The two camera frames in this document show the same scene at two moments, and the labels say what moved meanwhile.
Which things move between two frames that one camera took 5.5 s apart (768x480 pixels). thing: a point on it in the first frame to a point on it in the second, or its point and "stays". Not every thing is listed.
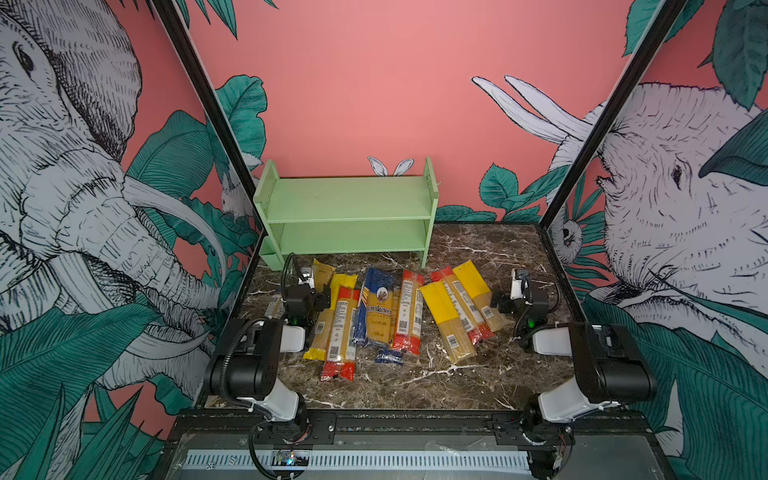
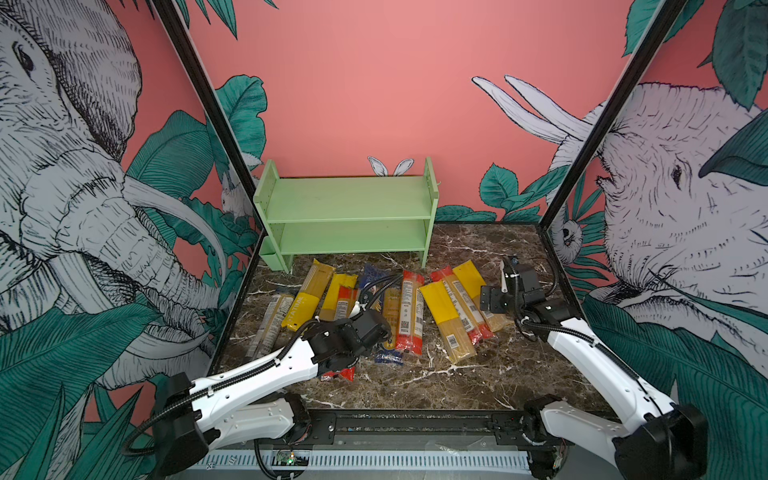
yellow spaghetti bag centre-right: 452,330 stays
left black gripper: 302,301 to 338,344
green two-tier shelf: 344,215 stays
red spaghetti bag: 407,335 stays
